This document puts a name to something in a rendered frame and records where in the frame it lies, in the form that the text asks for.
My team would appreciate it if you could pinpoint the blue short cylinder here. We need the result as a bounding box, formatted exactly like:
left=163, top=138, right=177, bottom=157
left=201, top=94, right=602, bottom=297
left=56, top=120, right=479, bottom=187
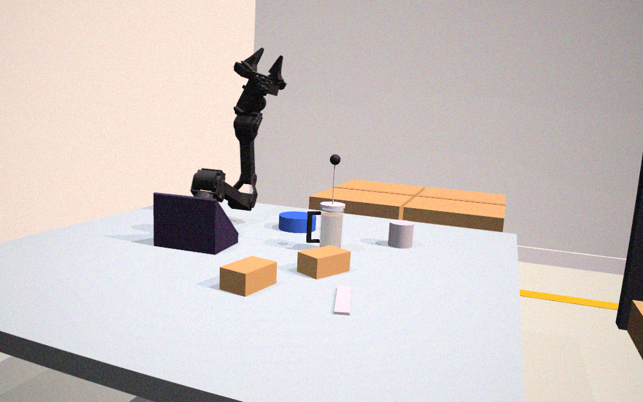
left=279, top=211, right=316, bottom=233

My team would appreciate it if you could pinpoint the orange block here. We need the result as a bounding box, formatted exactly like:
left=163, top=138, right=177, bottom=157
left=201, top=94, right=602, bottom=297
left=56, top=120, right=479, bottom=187
left=219, top=256, right=277, bottom=297
left=297, top=245, right=351, bottom=280

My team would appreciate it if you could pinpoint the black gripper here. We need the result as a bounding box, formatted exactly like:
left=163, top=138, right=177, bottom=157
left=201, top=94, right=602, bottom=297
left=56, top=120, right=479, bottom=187
left=233, top=48, right=286, bottom=101

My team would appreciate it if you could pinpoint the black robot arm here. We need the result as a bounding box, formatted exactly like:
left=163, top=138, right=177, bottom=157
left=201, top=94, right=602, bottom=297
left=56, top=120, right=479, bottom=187
left=190, top=78, right=279, bottom=211

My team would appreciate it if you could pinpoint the french press with black handle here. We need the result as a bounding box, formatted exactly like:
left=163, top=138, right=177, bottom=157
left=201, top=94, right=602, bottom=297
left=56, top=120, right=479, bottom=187
left=306, top=154, right=345, bottom=249

